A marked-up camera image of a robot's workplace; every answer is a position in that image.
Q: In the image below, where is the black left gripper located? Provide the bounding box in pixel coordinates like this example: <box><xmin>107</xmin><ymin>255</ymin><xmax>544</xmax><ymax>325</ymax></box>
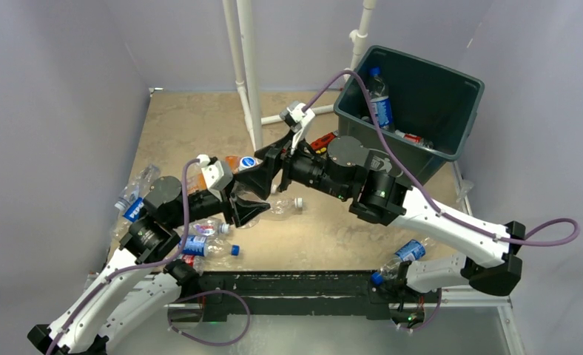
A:
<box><xmin>169</xmin><ymin>172</ymin><xmax>270</xmax><ymax>228</ymax></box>

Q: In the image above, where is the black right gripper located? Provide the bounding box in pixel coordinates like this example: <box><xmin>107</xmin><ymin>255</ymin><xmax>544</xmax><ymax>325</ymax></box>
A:
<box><xmin>235</xmin><ymin>128</ymin><xmax>350</xmax><ymax>201</ymax></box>

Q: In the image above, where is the small pepsi bottle blue cap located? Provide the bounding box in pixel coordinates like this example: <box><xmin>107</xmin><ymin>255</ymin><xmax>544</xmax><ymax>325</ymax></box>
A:
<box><xmin>366</xmin><ymin>67</ymin><xmax>394</xmax><ymax>132</ymax></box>

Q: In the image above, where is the water bottle lake picture label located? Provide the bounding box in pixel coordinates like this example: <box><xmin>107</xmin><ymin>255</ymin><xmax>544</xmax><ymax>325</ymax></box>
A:
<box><xmin>394</xmin><ymin>129</ymin><xmax>434</xmax><ymax>149</ymax></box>

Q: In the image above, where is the clear pocari sweat bottle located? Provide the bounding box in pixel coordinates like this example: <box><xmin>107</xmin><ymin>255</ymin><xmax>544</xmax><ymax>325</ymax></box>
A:
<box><xmin>224</xmin><ymin>155</ymin><xmax>261</xmax><ymax>173</ymax></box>

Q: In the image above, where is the crushed bottle purple label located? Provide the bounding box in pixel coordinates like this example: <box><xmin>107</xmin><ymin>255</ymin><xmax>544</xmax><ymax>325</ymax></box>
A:
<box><xmin>188</xmin><ymin>217</ymin><xmax>231</xmax><ymax>237</ymax></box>

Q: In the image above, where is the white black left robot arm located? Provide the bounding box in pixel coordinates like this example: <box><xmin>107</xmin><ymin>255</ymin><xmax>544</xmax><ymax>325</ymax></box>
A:
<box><xmin>27</xmin><ymin>176</ymin><xmax>269</xmax><ymax>354</ymax></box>

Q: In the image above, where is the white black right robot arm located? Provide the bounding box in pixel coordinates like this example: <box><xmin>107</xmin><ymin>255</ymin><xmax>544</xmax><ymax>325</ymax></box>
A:
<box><xmin>235</xmin><ymin>132</ymin><xmax>525</xmax><ymax>301</ymax></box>

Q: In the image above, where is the dark green trash bin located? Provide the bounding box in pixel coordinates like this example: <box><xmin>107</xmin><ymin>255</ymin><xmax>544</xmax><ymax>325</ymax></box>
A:
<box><xmin>334</xmin><ymin>45</ymin><xmax>485</xmax><ymax>186</ymax></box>

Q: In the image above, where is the clear crushed bottle white cap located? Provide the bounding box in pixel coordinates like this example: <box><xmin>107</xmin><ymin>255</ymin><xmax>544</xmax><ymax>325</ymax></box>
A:
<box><xmin>265</xmin><ymin>197</ymin><xmax>304</xmax><ymax>220</ymax></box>

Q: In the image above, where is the water bottle blue label cap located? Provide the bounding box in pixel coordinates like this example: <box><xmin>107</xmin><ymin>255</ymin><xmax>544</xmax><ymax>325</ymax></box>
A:
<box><xmin>181</xmin><ymin>235</ymin><xmax>240</xmax><ymax>258</ymax></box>

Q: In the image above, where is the small bottle red white label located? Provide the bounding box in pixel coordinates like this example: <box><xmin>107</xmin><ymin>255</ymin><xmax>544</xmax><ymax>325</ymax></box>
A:
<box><xmin>181</xmin><ymin>254</ymin><xmax>206</xmax><ymax>275</ymax></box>

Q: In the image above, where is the clear crushed bottle blue label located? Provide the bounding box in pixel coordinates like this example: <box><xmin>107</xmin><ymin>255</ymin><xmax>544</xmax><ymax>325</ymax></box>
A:
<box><xmin>114</xmin><ymin>164</ymin><xmax>161</xmax><ymax>212</ymax></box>

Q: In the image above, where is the large pepsi bottle blue label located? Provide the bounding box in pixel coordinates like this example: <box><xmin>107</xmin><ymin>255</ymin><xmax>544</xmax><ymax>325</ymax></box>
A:
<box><xmin>110</xmin><ymin>197</ymin><xmax>144</xmax><ymax>241</ymax></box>

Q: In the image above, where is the blue label bottle near base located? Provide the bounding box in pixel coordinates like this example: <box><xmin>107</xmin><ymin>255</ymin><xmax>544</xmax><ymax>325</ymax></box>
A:
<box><xmin>371</xmin><ymin>237</ymin><xmax>436</xmax><ymax>286</ymax></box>

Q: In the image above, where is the white camera right wrist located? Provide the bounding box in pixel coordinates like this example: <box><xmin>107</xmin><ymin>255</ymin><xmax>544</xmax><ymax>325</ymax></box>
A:
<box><xmin>279</xmin><ymin>101</ymin><xmax>316</xmax><ymax>155</ymax></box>

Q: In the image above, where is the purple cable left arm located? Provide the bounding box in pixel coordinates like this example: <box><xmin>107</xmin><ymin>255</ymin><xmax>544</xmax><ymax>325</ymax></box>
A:
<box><xmin>44</xmin><ymin>158</ymin><xmax>252</xmax><ymax>355</ymax></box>

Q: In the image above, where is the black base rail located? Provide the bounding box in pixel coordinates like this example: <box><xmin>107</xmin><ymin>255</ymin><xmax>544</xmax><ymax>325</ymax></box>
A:
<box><xmin>193</xmin><ymin>269</ymin><xmax>442</xmax><ymax>322</ymax></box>

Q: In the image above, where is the white pvc pipe frame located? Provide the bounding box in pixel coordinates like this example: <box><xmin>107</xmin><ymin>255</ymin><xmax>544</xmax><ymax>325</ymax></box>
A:
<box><xmin>221</xmin><ymin>0</ymin><xmax>377</xmax><ymax>150</ymax></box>

